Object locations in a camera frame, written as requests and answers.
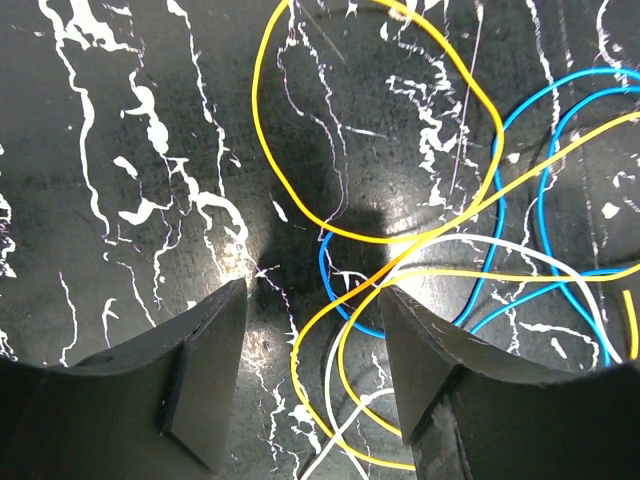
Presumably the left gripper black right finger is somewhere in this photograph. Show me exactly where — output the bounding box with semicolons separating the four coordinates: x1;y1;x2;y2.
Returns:
379;287;639;479

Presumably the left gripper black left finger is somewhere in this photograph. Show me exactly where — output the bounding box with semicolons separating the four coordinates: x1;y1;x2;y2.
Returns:
1;279;247;479

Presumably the blue cable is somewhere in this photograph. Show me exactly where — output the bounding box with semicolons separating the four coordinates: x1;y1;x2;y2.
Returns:
318;67;640;369

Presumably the white cable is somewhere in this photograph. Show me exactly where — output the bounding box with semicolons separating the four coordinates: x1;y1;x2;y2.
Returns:
299;233;624;480

